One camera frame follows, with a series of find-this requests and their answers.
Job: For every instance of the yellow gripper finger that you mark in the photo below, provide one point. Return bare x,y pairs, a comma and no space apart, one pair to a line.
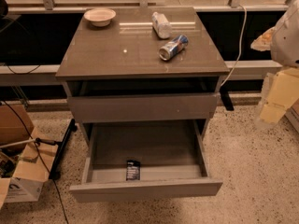
279,92

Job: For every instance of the dark blueberry rxbar wrapper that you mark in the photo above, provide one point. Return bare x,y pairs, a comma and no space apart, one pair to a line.
132,170

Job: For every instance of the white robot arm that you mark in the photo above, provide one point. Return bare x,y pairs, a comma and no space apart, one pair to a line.
284,46

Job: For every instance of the open grey middle drawer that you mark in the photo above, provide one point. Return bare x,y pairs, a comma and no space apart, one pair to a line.
171,156

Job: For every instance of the grey drawer cabinet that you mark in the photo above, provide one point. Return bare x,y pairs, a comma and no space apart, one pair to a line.
123,59

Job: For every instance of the closed grey top drawer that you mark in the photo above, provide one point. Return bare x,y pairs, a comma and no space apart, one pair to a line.
142,108

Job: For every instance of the cardboard box at right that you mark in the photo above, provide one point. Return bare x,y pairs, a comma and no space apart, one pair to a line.
293,115

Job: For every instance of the blue silver soda can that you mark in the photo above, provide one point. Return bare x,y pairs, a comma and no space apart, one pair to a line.
173,47

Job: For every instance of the white bowl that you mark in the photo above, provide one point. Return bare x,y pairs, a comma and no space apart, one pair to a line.
99,17

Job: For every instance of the black stand leg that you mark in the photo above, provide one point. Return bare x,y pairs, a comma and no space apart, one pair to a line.
54,172

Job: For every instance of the open cardboard box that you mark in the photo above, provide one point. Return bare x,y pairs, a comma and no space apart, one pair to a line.
26,158

